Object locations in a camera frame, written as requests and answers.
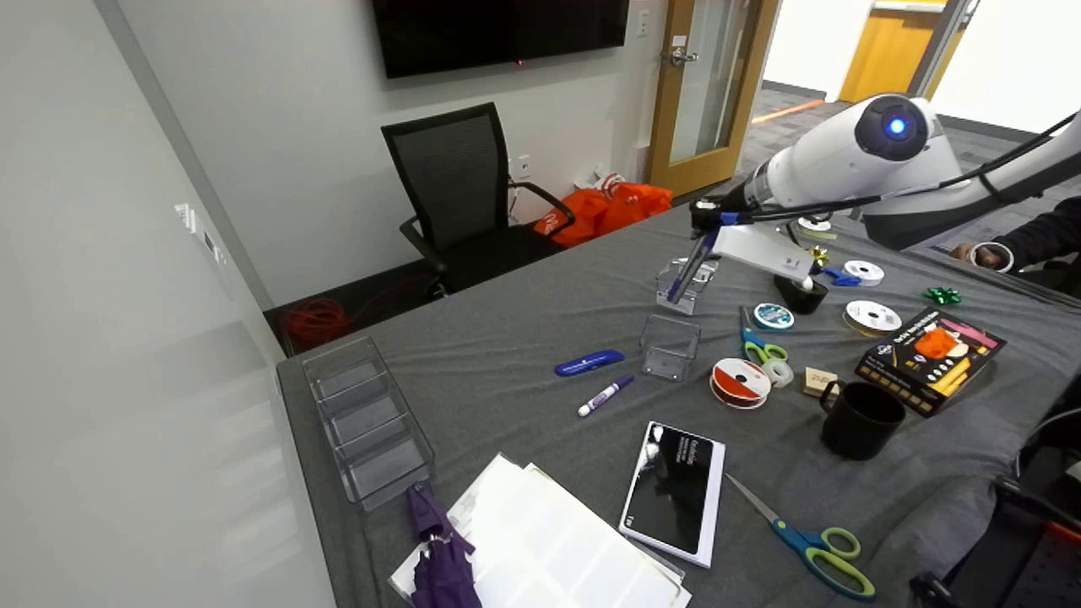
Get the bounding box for blue sharpie marker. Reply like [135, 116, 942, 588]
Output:
[664, 235, 716, 308]

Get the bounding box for white label sheets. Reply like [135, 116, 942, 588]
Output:
[389, 452, 693, 608]

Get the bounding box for clear empty plastic box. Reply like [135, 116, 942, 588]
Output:
[639, 312, 701, 381]

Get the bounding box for orange wooden door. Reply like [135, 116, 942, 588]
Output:
[838, 0, 960, 109]

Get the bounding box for small green blue scissors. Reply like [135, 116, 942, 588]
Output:
[735, 325, 791, 371]

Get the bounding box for green gift bow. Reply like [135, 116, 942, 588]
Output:
[922, 280, 966, 312]

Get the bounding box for wooden glass door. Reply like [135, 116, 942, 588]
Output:
[644, 0, 785, 196]

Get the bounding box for orange white ribbon spool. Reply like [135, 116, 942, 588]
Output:
[705, 355, 778, 413]

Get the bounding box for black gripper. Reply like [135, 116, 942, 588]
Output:
[680, 196, 756, 270]

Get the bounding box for purple cloth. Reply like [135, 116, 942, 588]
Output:
[402, 485, 487, 608]

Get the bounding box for purple white marker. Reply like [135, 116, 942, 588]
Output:
[573, 375, 639, 420]

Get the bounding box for black wall television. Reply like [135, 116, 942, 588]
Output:
[369, 0, 630, 80]

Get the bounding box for tan sticky note block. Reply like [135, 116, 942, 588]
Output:
[801, 364, 840, 399]

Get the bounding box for black box with orange print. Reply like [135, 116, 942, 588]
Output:
[856, 308, 1009, 420]

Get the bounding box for black tape dispenser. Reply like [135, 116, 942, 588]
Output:
[773, 273, 832, 318]

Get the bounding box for white wall thermostat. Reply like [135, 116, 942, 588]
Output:
[171, 201, 205, 243]

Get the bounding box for grey tablecloth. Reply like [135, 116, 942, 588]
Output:
[274, 201, 1081, 608]

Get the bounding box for black mesh office chair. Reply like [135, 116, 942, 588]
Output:
[378, 98, 579, 298]

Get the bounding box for clear compartment tray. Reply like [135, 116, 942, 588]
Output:
[299, 336, 436, 513]

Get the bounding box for orange bag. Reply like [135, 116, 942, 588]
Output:
[530, 178, 676, 249]

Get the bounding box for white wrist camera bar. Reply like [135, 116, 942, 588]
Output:
[711, 223, 816, 284]

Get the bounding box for clear plastic pen holder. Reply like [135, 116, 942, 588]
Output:
[654, 254, 720, 318]

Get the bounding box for large green blue scissors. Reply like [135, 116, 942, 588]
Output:
[722, 469, 878, 603]

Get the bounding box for red cable coil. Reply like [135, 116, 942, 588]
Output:
[280, 298, 361, 351]

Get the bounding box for black mug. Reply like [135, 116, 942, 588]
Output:
[816, 378, 908, 462]

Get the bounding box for clear tape roll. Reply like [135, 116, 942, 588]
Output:
[759, 355, 798, 393]

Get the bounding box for blue marker pen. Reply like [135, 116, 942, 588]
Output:
[550, 347, 624, 378]

